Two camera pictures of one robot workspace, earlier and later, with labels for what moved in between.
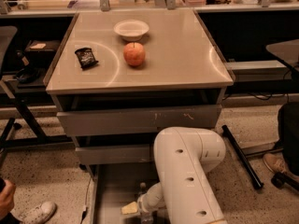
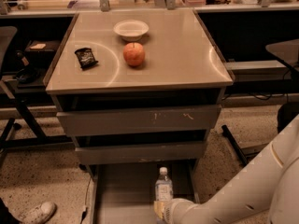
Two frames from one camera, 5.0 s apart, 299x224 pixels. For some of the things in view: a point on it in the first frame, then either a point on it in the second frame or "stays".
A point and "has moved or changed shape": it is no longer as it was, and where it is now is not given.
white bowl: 131,30 stays
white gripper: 142,202 -> 175,209
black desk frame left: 11,142 stays
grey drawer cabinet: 121,77 stays
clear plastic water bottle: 147,219 has moved or changed shape
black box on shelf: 41,49 stays
